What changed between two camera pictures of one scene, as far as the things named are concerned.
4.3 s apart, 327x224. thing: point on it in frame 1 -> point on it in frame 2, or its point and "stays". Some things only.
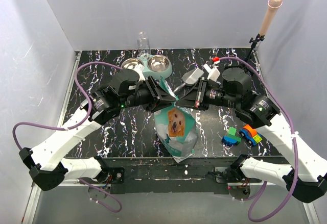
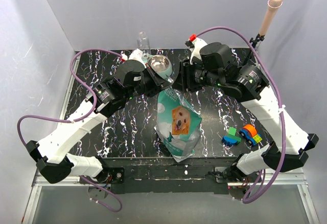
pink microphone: x=274 y=1 stays
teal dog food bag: x=177 y=127 stays
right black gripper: x=195 y=98 -> x=183 y=81
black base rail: x=165 y=175 stays
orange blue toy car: x=251 y=135 stays
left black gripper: x=156 y=93 -> x=156 y=81
